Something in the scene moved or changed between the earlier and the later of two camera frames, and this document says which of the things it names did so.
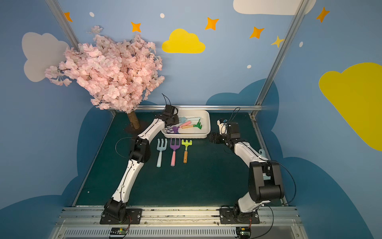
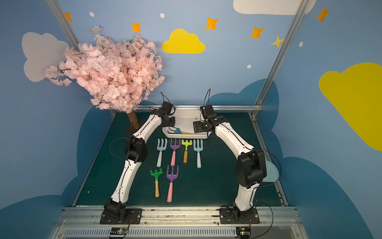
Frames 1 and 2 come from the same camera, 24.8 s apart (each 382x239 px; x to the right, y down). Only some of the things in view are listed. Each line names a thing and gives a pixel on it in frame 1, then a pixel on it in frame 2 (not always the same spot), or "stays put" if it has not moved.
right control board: x=243 y=232 stays put
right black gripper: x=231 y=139 → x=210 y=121
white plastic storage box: x=193 y=132 stays put
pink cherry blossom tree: x=117 y=76 stays put
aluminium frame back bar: x=201 y=107 stays put
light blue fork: x=161 y=148 stays put
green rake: x=198 y=125 → x=156 y=174
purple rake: x=175 y=129 → x=171 y=177
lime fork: x=186 y=144 stays put
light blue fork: x=183 y=120 → x=198 y=149
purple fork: x=174 y=148 stays put
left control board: x=118 y=232 stays put
